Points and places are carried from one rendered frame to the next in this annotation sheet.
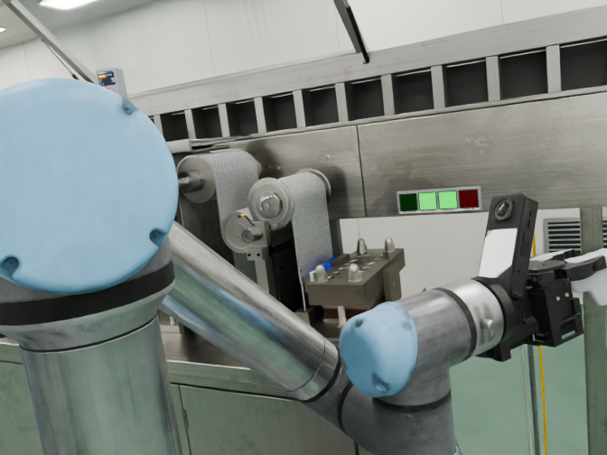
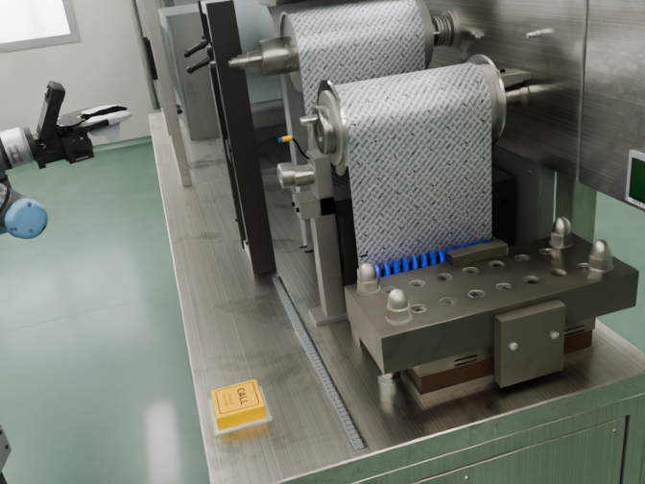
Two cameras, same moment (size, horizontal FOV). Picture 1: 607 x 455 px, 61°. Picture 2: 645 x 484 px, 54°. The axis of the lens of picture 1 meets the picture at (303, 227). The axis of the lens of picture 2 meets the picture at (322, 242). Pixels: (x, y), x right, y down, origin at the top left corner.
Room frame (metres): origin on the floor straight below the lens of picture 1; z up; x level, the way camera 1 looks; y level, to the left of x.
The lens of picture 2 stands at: (0.78, -0.63, 1.50)
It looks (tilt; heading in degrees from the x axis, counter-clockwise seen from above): 24 degrees down; 50
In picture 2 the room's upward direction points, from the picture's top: 7 degrees counter-clockwise
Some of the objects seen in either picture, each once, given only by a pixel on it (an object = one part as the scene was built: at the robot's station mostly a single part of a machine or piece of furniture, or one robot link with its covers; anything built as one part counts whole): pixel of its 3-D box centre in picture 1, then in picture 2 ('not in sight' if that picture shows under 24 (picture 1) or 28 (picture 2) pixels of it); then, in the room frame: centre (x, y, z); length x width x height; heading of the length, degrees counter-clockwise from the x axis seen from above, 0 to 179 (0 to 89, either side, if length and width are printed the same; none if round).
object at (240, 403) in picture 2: not in sight; (238, 403); (1.16, 0.05, 0.91); 0.07 x 0.07 x 0.02; 63
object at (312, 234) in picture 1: (313, 241); (424, 207); (1.52, -0.03, 1.11); 0.23 x 0.01 x 0.18; 153
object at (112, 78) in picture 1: (110, 85); not in sight; (1.72, 0.55, 1.66); 0.07 x 0.07 x 0.10; 79
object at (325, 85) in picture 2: (270, 203); (332, 128); (1.44, 0.08, 1.25); 0.15 x 0.01 x 0.15; 63
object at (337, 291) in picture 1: (360, 273); (487, 296); (1.50, -0.15, 1.00); 0.40 x 0.16 x 0.06; 153
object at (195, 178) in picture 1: (190, 181); (276, 56); (1.53, 0.31, 1.34); 0.06 x 0.06 x 0.06; 63
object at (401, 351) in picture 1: (405, 344); not in sight; (0.46, -0.08, 1.21); 0.11 x 0.08 x 0.09; 119
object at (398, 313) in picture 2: (354, 272); (397, 303); (1.34, -0.12, 1.05); 0.04 x 0.04 x 0.04
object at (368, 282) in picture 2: (320, 273); (367, 277); (1.37, -0.03, 1.05); 0.04 x 0.04 x 0.04
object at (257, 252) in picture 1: (262, 275); (317, 241); (1.42, 0.13, 1.05); 0.06 x 0.05 x 0.31; 153
